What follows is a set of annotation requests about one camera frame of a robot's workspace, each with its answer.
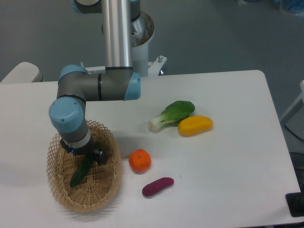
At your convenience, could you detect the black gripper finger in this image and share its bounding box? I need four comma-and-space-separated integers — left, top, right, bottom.
86, 152, 98, 163
93, 149, 109, 165

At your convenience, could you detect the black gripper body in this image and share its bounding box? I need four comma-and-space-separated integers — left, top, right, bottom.
60, 137, 94, 157

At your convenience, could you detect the green cucumber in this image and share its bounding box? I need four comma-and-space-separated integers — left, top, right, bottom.
70, 156, 94, 187

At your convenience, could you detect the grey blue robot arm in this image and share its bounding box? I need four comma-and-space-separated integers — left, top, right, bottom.
49, 0, 141, 165

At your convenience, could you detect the woven wicker basket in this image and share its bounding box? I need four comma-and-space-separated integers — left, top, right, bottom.
47, 120, 122, 212

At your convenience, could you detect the orange tangerine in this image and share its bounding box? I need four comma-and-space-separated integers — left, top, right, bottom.
129, 149, 152, 172

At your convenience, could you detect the purple sweet potato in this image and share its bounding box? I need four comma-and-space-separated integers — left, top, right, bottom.
142, 177, 174, 197

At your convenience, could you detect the green bok choy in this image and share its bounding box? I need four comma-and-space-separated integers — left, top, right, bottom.
148, 100, 195, 131

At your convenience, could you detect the white chair armrest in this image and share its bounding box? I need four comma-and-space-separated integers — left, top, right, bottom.
0, 62, 45, 84

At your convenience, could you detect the yellow mango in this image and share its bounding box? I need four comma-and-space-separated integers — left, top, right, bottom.
178, 115, 213, 136

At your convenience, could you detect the black device at table edge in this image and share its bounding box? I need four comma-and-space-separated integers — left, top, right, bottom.
285, 192, 304, 218

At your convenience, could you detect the white frame at right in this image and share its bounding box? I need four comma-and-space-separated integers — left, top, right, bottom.
279, 81, 304, 124

